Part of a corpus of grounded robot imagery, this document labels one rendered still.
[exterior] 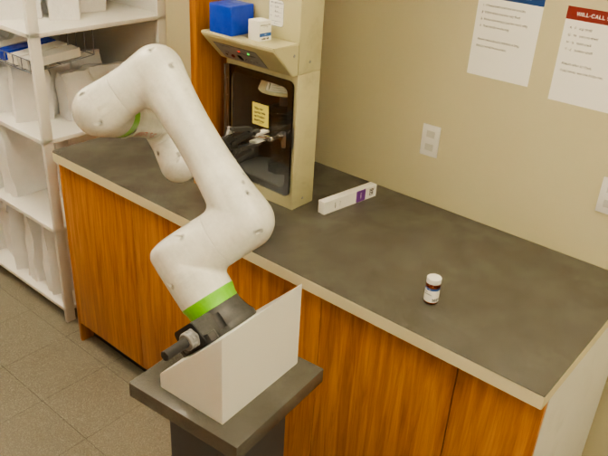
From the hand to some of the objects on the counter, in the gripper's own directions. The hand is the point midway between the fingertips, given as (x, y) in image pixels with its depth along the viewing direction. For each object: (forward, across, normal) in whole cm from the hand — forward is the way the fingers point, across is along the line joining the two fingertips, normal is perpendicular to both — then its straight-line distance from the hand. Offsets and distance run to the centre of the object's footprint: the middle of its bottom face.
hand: (259, 136), depth 227 cm
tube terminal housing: (+18, -25, +8) cm, 32 cm away
